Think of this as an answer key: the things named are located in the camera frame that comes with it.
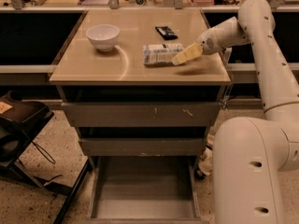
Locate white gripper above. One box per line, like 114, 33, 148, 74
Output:
172, 17, 249, 65

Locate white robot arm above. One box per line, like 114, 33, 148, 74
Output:
172, 0, 299, 224

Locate grey drawer cabinet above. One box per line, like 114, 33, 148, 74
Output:
49, 7, 235, 224

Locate top grey drawer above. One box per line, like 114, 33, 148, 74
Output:
62, 102, 220, 128

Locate grey drawer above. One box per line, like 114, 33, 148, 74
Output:
79, 138, 205, 156
62, 102, 220, 128
88, 156, 204, 224

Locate middle grey drawer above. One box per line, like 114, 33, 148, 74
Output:
79, 138, 205, 156

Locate bottom grey drawer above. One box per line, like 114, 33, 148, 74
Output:
88, 156, 204, 224

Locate black snack packet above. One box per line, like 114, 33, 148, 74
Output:
155, 26, 178, 40

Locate white ceramic bowl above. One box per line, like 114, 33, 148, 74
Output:
86, 24, 120, 51

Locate black chair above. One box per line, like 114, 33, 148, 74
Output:
0, 91, 90, 224

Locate black cable on floor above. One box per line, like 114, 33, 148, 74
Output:
31, 139, 57, 165

